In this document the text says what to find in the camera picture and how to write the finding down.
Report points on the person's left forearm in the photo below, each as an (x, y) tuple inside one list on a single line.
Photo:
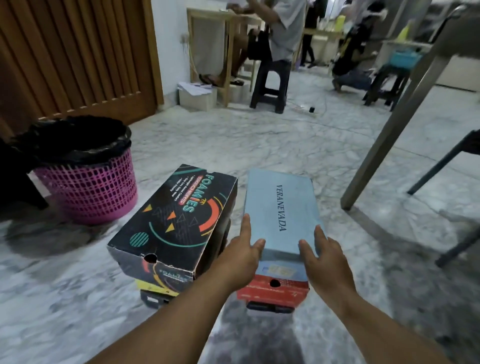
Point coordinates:
[(180, 330)]

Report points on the blue plastic basin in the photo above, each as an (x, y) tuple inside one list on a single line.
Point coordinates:
[(405, 60)]

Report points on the black metal chair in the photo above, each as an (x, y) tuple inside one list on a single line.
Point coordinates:
[(461, 144)]

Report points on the light blue Veranevada box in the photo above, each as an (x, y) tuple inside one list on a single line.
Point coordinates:
[(262, 210)]

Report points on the brown slatted wooden door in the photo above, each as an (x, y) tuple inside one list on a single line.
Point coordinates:
[(75, 56)]

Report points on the light wooden table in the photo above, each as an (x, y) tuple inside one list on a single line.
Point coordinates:
[(228, 63)]

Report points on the black plastic stool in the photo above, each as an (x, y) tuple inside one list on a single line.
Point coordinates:
[(279, 71), (397, 80)]

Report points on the pink plastic waste basket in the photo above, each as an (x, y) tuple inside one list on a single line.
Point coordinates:
[(93, 187)]

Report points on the black shoulder bag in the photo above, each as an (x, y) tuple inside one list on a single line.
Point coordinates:
[(258, 47)]

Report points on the person's right hand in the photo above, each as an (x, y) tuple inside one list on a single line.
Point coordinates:
[(330, 273)]

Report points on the white paper sheets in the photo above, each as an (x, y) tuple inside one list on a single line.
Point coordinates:
[(195, 89)]

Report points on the black Foamies shoebox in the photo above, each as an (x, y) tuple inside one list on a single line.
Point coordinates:
[(168, 240)]

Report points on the yellow Lace Lynelle shoebox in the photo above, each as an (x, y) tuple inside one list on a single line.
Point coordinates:
[(153, 288)]

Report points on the white power strip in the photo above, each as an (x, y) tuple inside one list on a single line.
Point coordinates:
[(302, 108)]

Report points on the person's left hand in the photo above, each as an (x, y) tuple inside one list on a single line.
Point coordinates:
[(240, 262)]

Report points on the red GoWalk shoebox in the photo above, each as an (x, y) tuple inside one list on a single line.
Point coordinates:
[(255, 294)]

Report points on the person's right forearm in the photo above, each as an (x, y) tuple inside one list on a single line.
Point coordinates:
[(386, 337)]

